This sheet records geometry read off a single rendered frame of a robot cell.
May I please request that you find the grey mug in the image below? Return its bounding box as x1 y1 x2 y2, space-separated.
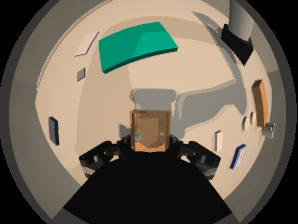
262 122 275 138

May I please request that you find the green flat rectangular block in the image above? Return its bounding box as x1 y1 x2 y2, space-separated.
98 22 178 74

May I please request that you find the orange-brown rectangular box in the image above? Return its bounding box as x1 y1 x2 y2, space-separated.
251 79 269 128

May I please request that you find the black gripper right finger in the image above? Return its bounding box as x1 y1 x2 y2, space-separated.
158 134 221 180

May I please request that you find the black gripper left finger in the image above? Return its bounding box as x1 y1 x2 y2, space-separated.
79 134 140 178

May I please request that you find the brown wooden tray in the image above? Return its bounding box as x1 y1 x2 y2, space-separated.
130 111 171 152

